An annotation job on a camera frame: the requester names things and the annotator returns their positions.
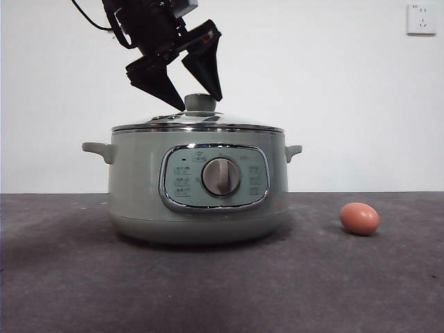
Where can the grey-green electric pot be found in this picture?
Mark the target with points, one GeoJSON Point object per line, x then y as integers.
{"type": "Point", "coordinates": [138, 190]}

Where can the pale grey camera box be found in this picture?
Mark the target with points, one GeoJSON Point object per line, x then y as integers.
{"type": "Point", "coordinates": [187, 7]}

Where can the white wall socket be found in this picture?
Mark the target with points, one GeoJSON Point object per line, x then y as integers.
{"type": "Point", "coordinates": [421, 21]}

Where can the grey round control dial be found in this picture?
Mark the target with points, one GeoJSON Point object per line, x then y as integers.
{"type": "Point", "coordinates": [221, 177]}

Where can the glass lid with green knob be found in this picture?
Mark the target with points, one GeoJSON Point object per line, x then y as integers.
{"type": "Point", "coordinates": [199, 103]}

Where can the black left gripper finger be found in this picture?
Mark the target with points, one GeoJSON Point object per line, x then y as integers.
{"type": "Point", "coordinates": [208, 66]}
{"type": "Point", "coordinates": [152, 78]}

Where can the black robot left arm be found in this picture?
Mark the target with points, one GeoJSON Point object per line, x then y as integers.
{"type": "Point", "coordinates": [149, 27]}

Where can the brown egg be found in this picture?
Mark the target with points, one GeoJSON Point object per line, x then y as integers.
{"type": "Point", "coordinates": [359, 219]}

